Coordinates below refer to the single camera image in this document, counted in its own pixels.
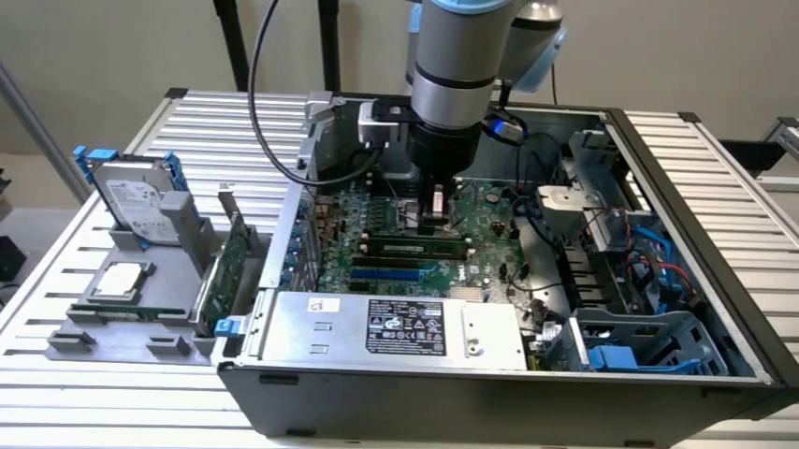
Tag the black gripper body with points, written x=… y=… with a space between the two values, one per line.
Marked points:
x=443 y=147

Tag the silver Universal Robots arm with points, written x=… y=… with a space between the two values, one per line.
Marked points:
x=453 y=51

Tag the installed RAM stick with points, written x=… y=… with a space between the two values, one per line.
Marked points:
x=415 y=244

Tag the black RAM slot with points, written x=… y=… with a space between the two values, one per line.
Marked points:
x=383 y=262

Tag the green RAM stick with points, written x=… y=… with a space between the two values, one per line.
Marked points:
x=128 y=310

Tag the CPU socket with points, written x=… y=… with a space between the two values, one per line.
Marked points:
x=409 y=212

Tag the green motherboard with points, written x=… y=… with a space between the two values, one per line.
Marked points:
x=487 y=243

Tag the blue expansion slot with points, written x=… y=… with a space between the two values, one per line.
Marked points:
x=383 y=274

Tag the silver power supply unit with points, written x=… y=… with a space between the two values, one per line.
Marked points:
x=387 y=329

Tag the green graphics card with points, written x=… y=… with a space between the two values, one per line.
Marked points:
x=227 y=276

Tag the black open PC case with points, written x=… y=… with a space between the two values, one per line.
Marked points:
x=474 y=402

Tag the blue disk bay latch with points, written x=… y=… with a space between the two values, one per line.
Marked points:
x=613 y=357

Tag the grey disk bay cage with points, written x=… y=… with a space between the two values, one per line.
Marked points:
x=649 y=339

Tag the hard disk in blue carrier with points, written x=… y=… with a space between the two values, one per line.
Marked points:
x=134 y=201

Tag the silver CPU chip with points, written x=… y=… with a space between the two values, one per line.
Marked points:
x=123 y=279

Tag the grey parts rack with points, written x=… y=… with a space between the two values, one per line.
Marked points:
x=143 y=327

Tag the black box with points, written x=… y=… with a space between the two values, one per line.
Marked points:
x=10 y=257

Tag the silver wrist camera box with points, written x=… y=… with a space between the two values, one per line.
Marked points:
x=377 y=125

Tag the black stand post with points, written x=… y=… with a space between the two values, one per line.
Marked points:
x=232 y=47
x=329 y=47

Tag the grey aluminium frame pole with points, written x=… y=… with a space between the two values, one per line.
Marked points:
x=38 y=126

